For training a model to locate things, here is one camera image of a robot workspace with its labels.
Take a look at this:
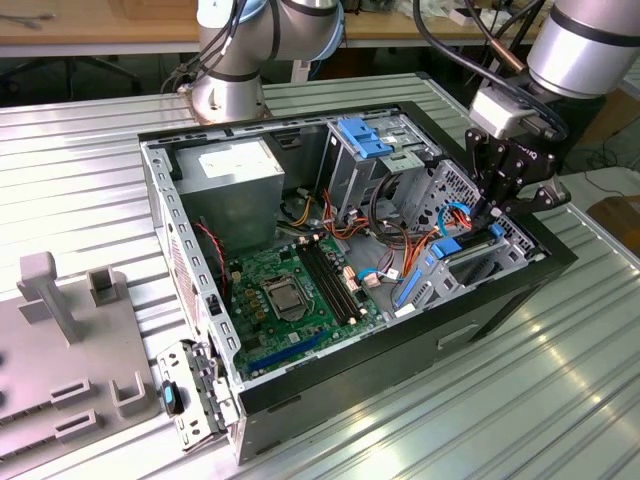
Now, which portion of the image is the blue drive latch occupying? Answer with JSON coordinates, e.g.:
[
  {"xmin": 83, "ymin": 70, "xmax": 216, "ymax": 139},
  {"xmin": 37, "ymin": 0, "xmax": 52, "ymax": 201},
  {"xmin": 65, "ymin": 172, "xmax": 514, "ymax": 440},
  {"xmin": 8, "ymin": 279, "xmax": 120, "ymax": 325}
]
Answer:
[{"xmin": 337, "ymin": 117, "xmax": 391, "ymax": 159}]

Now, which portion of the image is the grey disk bay cage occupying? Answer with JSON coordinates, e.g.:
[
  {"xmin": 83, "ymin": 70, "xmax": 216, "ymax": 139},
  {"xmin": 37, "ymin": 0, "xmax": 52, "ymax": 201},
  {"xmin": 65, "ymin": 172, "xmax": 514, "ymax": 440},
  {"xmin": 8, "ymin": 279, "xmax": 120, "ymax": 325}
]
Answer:
[{"xmin": 392, "ymin": 159, "xmax": 546, "ymax": 319}]

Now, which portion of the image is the CPU socket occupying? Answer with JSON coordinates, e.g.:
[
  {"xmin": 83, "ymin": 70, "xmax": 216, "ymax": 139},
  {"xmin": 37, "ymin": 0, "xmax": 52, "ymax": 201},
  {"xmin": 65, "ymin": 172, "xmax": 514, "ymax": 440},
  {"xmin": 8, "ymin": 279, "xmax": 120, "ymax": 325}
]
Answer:
[{"xmin": 259, "ymin": 277, "xmax": 309, "ymax": 324}]

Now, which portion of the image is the grey optical drive cage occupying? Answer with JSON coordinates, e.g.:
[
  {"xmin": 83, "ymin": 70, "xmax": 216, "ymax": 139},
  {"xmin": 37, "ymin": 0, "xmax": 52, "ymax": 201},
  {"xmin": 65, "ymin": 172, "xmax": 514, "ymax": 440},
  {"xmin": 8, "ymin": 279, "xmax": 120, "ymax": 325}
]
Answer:
[{"xmin": 319, "ymin": 113, "xmax": 444, "ymax": 226}]

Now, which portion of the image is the black camera cable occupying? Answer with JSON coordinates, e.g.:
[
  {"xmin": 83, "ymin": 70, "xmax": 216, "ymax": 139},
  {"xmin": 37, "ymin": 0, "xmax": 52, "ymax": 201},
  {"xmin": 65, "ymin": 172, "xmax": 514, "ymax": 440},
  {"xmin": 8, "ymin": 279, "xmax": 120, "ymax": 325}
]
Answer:
[{"xmin": 412, "ymin": 0, "xmax": 571, "ymax": 141}]

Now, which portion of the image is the aluminium frame table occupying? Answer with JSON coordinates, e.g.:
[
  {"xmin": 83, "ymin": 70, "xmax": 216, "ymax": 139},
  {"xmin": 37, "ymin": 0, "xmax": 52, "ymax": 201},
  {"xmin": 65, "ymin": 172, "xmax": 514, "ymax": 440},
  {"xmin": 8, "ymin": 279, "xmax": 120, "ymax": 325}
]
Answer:
[{"xmin": 599, "ymin": 59, "xmax": 640, "ymax": 151}]

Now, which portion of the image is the black RAM slot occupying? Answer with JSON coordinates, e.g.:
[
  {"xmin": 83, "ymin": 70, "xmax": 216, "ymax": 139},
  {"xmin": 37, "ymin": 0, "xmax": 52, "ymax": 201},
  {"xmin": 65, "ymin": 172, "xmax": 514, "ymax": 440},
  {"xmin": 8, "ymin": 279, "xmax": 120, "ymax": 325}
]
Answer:
[
  {"xmin": 298, "ymin": 243, "xmax": 342, "ymax": 330},
  {"xmin": 318, "ymin": 239, "xmax": 361, "ymax": 323},
  {"xmin": 306, "ymin": 242, "xmax": 351, "ymax": 327},
  {"xmin": 326, "ymin": 236, "xmax": 370, "ymax": 320}
]

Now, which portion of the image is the blue SATA wire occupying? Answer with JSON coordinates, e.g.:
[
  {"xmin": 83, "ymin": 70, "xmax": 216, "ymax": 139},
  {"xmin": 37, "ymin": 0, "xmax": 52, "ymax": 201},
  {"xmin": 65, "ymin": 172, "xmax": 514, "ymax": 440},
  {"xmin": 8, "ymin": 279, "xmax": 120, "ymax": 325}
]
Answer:
[{"xmin": 436, "ymin": 201, "xmax": 475, "ymax": 237}]

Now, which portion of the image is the wooden desk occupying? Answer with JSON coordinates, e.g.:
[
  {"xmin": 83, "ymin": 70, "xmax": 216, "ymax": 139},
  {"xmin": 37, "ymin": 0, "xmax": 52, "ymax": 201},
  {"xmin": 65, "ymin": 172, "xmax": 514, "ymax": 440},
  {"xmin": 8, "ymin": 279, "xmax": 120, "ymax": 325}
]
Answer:
[{"xmin": 0, "ymin": 0, "xmax": 551, "ymax": 59}]

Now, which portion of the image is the black cable bundle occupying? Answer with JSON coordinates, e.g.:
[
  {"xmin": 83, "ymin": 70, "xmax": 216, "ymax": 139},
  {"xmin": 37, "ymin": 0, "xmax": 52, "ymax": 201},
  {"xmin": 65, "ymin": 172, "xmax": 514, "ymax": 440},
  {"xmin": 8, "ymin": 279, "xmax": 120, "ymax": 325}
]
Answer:
[{"xmin": 367, "ymin": 172, "xmax": 420, "ymax": 250}]

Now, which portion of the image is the hard disk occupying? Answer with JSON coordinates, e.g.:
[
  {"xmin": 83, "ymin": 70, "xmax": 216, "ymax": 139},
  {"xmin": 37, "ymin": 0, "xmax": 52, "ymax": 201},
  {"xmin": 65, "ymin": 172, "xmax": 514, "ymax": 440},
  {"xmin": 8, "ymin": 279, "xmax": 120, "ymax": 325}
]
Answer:
[{"xmin": 394, "ymin": 222, "xmax": 505, "ymax": 309}]

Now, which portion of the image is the grey parts rack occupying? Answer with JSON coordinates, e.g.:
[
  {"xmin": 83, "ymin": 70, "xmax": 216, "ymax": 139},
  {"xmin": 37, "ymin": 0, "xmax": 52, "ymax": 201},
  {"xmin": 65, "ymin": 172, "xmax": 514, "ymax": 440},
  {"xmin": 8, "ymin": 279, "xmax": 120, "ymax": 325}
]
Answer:
[{"xmin": 0, "ymin": 252, "xmax": 164, "ymax": 461}]

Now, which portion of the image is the blue wire with white label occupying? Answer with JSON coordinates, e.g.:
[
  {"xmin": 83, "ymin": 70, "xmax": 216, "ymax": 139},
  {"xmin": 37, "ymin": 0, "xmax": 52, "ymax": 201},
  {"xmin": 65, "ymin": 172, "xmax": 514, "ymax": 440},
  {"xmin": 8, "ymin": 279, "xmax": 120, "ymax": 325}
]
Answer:
[{"xmin": 358, "ymin": 267, "xmax": 404, "ymax": 287}]

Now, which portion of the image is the black PC case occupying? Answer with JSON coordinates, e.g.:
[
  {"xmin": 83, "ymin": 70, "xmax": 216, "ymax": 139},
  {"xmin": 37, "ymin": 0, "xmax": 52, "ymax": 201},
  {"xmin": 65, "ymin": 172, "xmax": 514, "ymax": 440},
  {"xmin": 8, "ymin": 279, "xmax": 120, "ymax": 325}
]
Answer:
[{"xmin": 137, "ymin": 99, "xmax": 579, "ymax": 466}]

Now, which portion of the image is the black white tripod leg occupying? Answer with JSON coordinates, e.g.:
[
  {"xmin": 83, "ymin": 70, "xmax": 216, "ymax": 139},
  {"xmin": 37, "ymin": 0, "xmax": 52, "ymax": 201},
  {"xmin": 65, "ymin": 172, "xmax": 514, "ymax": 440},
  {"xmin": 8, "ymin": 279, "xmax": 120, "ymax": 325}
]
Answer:
[{"xmin": 499, "ymin": 0, "xmax": 546, "ymax": 51}]

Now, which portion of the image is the grey robot cable bundle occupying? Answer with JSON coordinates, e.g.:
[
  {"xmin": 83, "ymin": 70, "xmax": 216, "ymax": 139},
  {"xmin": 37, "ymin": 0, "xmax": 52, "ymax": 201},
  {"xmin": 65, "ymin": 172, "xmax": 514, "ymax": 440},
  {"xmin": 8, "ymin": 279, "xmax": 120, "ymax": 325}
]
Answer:
[{"xmin": 159, "ymin": 0, "xmax": 241, "ymax": 97}]

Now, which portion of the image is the yellow wire bundle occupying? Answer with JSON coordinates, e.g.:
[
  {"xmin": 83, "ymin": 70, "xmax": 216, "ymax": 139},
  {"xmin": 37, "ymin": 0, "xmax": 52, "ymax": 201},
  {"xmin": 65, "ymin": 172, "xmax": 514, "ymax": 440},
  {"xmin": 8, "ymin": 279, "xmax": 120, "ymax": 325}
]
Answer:
[{"xmin": 282, "ymin": 187, "xmax": 315, "ymax": 227}]

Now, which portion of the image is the grey power supply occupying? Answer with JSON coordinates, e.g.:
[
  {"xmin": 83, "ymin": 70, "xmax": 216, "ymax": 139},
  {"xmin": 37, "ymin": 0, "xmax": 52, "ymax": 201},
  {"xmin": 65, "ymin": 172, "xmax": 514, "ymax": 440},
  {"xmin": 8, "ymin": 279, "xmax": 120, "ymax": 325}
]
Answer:
[{"xmin": 172, "ymin": 137, "xmax": 286, "ymax": 256}]

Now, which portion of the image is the grey slot retention bracket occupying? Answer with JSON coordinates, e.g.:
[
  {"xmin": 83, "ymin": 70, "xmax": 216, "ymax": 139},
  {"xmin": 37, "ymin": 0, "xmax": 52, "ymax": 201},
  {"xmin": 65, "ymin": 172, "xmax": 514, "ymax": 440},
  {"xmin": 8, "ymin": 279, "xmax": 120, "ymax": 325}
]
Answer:
[{"xmin": 156, "ymin": 338, "xmax": 242, "ymax": 454}]

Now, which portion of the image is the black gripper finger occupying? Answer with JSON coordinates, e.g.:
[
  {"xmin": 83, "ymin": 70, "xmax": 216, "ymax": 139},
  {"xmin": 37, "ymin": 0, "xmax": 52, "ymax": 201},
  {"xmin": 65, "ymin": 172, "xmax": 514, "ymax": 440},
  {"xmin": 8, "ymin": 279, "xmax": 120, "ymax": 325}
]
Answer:
[
  {"xmin": 487, "ymin": 164, "xmax": 572, "ymax": 232},
  {"xmin": 464, "ymin": 128, "xmax": 505, "ymax": 232}
]

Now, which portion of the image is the green motherboard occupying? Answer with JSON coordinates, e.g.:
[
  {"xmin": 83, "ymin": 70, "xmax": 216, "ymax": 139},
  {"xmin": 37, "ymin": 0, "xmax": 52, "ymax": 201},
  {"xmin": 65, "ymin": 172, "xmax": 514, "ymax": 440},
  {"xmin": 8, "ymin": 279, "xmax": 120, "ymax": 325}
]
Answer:
[{"xmin": 227, "ymin": 232, "xmax": 389, "ymax": 379}]

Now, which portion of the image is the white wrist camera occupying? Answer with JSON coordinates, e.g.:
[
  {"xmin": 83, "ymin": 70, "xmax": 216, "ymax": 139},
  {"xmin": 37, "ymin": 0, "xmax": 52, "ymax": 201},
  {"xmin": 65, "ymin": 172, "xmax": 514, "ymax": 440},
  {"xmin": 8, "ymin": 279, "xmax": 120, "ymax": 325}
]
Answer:
[{"xmin": 469, "ymin": 87, "xmax": 534, "ymax": 136}]

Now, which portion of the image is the red orange wire bundle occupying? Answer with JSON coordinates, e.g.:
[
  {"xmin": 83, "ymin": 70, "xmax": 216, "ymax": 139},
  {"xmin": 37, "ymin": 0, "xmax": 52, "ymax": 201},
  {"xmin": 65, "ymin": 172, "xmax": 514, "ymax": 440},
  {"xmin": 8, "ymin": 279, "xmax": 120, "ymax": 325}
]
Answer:
[{"xmin": 321, "ymin": 188, "xmax": 357, "ymax": 239}]

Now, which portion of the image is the black blue latch clip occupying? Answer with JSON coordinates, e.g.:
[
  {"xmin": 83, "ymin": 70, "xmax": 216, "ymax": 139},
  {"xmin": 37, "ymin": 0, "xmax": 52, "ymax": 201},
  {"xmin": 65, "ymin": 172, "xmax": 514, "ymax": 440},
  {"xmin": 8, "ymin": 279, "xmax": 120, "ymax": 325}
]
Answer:
[{"xmin": 160, "ymin": 379, "xmax": 184, "ymax": 416}]

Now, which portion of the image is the blue expansion slot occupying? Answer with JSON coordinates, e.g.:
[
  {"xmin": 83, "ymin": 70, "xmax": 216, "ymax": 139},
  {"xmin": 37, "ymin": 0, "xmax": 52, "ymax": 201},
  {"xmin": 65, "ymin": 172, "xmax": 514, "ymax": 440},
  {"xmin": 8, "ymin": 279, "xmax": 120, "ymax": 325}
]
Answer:
[{"xmin": 247, "ymin": 329, "xmax": 331, "ymax": 374}]

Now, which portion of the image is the silver CPU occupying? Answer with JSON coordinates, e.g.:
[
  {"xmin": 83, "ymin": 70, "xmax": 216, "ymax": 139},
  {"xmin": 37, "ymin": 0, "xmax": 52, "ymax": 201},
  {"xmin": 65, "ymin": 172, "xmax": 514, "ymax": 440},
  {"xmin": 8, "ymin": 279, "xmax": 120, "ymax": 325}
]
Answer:
[{"xmin": 267, "ymin": 284, "xmax": 301, "ymax": 316}]

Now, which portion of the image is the brown cardboard box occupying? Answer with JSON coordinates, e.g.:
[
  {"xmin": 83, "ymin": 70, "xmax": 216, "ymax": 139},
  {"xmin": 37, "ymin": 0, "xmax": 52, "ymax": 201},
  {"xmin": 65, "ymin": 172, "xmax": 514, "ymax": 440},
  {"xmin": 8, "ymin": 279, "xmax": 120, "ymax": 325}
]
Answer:
[{"xmin": 587, "ymin": 196, "xmax": 640, "ymax": 251}]

